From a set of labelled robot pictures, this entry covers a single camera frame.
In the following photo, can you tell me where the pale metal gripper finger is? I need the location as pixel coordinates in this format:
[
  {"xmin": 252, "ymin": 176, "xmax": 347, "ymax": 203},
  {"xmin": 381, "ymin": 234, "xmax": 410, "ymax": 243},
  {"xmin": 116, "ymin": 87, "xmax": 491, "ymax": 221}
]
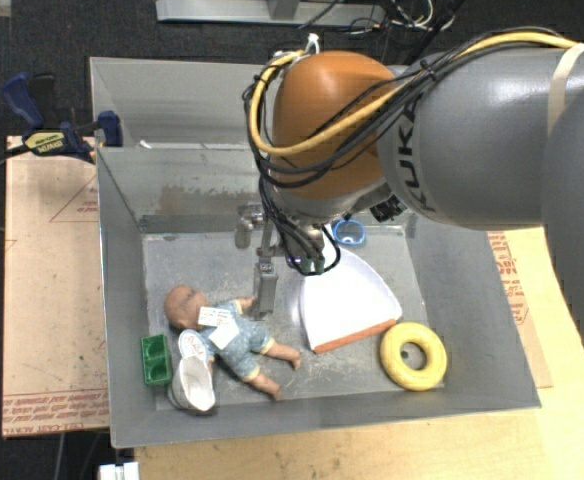
[
  {"xmin": 263, "ymin": 263, "xmax": 280, "ymax": 321},
  {"xmin": 251, "ymin": 263, "xmax": 266, "ymax": 319}
]

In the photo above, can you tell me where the baby doll in blue clothes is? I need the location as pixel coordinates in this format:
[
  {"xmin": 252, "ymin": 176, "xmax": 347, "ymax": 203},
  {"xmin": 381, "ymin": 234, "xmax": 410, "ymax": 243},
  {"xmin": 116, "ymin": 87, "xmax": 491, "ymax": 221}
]
[{"xmin": 163, "ymin": 284, "xmax": 303, "ymax": 402}]

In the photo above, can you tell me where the white dustpan with orange lip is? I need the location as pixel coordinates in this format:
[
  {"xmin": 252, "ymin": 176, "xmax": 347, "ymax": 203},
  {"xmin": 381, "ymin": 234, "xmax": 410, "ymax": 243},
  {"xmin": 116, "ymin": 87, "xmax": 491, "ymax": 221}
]
[{"xmin": 298, "ymin": 219, "xmax": 404, "ymax": 355}]

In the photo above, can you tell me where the white shoe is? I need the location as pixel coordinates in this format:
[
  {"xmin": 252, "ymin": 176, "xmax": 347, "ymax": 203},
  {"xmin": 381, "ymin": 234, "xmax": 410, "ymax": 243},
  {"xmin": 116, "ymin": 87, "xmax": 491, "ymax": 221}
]
[{"xmin": 167, "ymin": 328, "xmax": 219, "ymax": 414}]

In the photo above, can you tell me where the green two-pocket tray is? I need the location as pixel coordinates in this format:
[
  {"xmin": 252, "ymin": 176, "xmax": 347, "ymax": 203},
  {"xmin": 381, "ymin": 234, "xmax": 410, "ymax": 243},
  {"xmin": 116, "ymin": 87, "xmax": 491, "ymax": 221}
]
[{"xmin": 140, "ymin": 333, "xmax": 174, "ymax": 389}]

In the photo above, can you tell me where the grey metal bin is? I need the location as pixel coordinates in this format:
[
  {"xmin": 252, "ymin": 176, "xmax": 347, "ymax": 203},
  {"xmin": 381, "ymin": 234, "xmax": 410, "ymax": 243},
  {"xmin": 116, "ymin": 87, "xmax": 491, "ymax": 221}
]
[{"xmin": 89, "ymin": 56, "xmax": 543, "ymax": 450}]

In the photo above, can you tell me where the brown cardboard board, red print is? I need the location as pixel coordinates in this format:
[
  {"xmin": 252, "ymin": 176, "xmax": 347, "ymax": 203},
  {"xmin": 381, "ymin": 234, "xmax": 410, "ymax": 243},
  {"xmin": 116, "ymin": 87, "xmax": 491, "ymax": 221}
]
[{"xmin": 1, "ymin": 135, "xmax": 555, "ymax": 439}]

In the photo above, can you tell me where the yellow ring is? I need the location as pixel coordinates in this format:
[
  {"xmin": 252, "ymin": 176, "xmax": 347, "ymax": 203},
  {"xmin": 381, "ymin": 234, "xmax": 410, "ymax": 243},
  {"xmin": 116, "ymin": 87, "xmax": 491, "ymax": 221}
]
[{"xmin": 379, "ymin": 320, "xmax": 449, "ymax": 393}]

